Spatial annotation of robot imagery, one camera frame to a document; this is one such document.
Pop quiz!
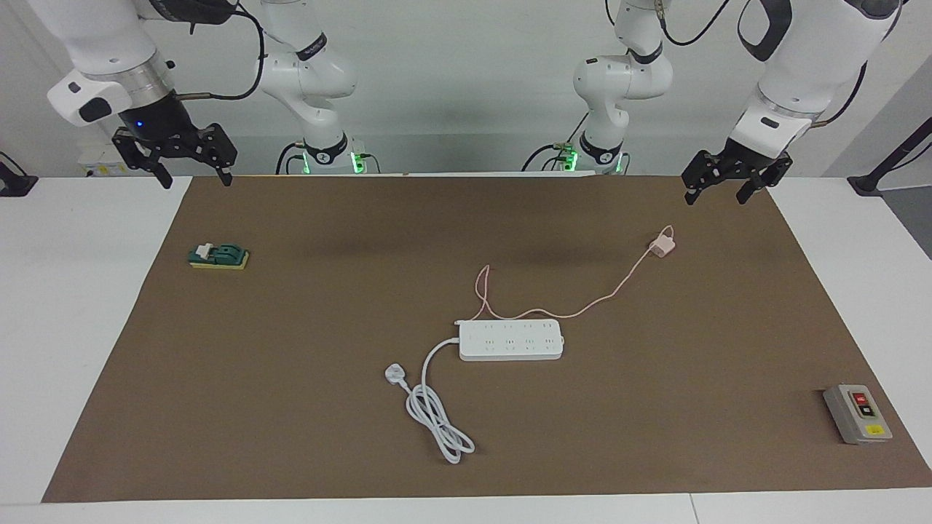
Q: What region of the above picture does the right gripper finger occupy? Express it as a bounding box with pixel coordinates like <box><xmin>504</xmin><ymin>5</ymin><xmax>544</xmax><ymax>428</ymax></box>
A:
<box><xmin>157</xmin><ymin>124</ymin><xmax>239</xmax><ymax>188</ymax></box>
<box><xmin>111</xmin><ymin>129</ymin><xmax>175</xmax><ymax>191</ymax></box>

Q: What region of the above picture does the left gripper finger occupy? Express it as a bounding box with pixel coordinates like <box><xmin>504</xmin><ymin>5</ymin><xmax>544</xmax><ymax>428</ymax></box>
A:
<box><xmin>735</xmin><ymin>156</ymin><xmax>793</xmax><ymax>205</ymax></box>
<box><xmin>682</xmin><ymin>149</ymin><xmax>729</xmax><ymax>206</ymax></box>

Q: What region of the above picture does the white power strip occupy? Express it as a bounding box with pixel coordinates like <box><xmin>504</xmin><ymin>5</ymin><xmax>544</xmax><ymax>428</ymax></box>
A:
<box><xmin>458</xmin><ymin>319</ymin><xmax>566</xmax><ymax>362</ymax></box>

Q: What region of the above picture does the pink charging cable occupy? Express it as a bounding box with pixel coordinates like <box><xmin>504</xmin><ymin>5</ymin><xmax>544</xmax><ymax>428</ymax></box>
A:
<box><xmin>454</xmin><ymin>225</ymin><xmax>674</xmax><ymax>326</ymax></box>

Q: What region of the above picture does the white box with yellow labels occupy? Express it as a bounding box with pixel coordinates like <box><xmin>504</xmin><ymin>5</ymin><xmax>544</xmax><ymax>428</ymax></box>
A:
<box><xmin>79</xmin><ymin>146</ymin><xmax>143</xmax><ymax>178</ymax></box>

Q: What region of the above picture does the black clamp stand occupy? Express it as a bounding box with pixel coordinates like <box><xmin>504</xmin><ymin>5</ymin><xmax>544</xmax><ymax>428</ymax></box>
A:
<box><xmin>847</xmin><ymin>116</ymin><xmax>932</xmax><ymax>197</ymax></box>

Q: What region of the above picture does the black table clamp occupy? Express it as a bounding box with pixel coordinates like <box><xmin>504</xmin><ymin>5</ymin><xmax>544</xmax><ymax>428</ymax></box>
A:
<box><xmin>0</xmin><ymin>151</ymin><xmax>39</xmax><ymax>197</ymax></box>

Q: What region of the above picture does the brown table mat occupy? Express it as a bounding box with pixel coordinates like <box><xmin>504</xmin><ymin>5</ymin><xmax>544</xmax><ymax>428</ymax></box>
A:
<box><xmin>42</xmin><ymin>175</ymin><xmax>932</xmax><ymax>504</ymax></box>

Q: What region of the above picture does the black base cable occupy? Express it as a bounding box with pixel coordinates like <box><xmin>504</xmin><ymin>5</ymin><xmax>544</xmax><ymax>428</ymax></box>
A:
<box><xmin>521</xmin><ymin>143</ymin><xmax>565</xmax><ymax>172</ymax></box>
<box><xmin>275</xmin><ymin>142</ymin><xmax>307</xmax><ymax>175</ymax></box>

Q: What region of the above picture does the green knife switch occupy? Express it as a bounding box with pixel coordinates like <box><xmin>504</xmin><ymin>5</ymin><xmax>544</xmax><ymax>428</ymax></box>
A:
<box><xmin>188</xmin><ymin>242</ymin><xmax>250</xmax><ymax>271</ymax></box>

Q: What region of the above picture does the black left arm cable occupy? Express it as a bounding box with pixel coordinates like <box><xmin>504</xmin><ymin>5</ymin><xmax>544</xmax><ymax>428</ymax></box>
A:
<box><xmin>655</xmin><ymin>0</ymin><xmax>732</xmax><ymax>47</ymax></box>

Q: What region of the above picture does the grey push-button switch box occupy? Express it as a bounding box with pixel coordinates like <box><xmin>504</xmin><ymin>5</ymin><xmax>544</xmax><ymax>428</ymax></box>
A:
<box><xmin>823</xmin><ymin>384</ymin><xmax>893</xmax><ymax>445</ymax></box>

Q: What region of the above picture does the white power cord with plug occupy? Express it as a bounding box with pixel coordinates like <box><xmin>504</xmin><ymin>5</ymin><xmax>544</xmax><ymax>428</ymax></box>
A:
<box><xmin>384</xmin><ymin>336</ymin><xmax>476</xmax><ymax>465</ymax></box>

